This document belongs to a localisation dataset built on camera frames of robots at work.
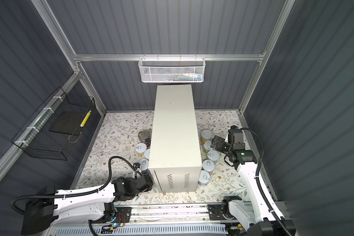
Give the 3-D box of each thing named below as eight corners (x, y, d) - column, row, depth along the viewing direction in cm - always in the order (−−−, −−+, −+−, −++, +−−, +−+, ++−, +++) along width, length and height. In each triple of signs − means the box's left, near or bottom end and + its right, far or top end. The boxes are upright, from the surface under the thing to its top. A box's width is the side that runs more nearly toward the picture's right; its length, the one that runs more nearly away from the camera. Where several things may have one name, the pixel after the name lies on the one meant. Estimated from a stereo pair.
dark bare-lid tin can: (140, 148, 101) (137, 139, 92) (142, 139, 106) (139, 130, 97) (151, 148, 101) (148, 139, 92) (152, 139, 106) (149, 130, 97)
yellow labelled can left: (136, 157, 96) (133, 153, 92) (138, 147, 101) (136, 143, 97) (146, 157, 96) (144, 153, 92) (147, 147, 101) (146, 143, 96)
